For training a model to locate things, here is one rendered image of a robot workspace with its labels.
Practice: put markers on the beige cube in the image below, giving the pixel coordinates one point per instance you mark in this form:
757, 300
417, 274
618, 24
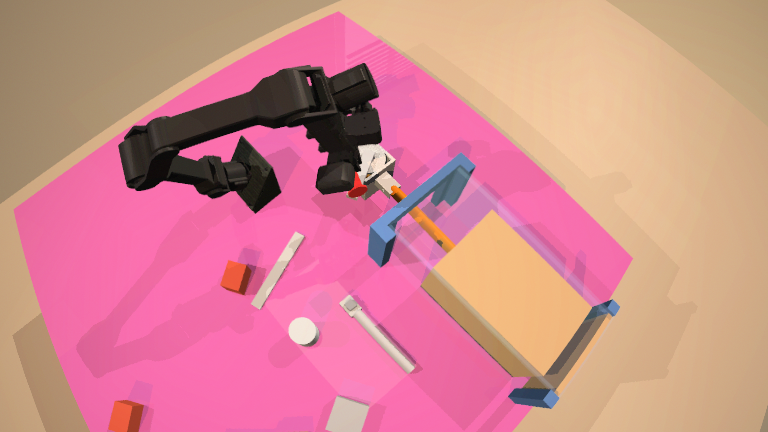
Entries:
347, 415

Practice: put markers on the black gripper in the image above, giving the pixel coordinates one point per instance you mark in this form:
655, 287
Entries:
338, 175

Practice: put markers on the grey cylinder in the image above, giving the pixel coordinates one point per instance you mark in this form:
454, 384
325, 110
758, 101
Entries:
304, 332

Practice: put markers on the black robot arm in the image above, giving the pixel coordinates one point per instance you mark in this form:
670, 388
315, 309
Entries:
149, 152

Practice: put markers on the beige flat bar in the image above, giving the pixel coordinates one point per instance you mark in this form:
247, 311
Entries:
277, 270

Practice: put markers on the orange-red box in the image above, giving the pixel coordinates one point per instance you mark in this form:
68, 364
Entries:
236, 277
126, 416

